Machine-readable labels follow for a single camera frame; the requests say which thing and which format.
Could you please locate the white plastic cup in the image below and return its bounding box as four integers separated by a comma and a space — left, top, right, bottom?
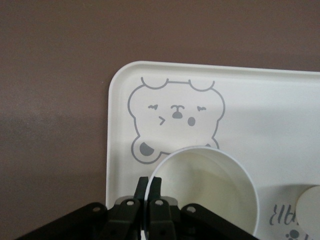
143, 146, 260, 240
295, 184, 320, 229

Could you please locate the cream tray with bear print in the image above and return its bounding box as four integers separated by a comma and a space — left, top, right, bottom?
105, 60, 320, 240

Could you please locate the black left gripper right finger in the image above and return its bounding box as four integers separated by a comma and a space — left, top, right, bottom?
148, 176, 180, 240

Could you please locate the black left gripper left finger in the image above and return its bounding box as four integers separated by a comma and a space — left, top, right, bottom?
98, 176, 149, 240

